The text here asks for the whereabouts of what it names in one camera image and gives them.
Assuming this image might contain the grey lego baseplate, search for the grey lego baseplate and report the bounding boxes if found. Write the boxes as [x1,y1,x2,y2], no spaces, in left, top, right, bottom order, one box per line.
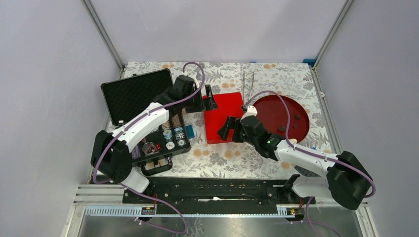
[294,165,306,176]

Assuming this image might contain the dark red round tray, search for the dark red round tray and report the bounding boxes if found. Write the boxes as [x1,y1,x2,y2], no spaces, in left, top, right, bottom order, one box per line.
[253,95,310,142]

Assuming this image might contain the silver tweezers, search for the silver tweezers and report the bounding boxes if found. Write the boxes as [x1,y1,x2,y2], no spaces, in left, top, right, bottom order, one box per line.
[241,67,254,102]

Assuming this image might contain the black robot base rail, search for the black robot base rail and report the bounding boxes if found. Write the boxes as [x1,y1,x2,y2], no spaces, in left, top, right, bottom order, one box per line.
[122,175,317,217]

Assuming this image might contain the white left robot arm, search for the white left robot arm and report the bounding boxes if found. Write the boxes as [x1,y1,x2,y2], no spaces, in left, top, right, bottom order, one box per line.
[91,75,218,203]

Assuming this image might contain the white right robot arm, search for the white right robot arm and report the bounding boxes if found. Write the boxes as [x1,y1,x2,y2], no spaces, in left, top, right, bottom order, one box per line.
[218,106,376,210]

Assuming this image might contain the red tin lid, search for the red tin lid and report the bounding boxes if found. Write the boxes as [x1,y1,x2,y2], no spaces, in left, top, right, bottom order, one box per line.
[204,92,244,145]

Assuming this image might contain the black poker chip case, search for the black poker chip case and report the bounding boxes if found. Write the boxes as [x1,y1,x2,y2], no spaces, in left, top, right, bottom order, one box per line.
[100,69,191,176]

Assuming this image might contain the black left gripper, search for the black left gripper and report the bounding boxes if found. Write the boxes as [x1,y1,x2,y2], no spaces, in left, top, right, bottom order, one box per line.
[182,85,218,114]

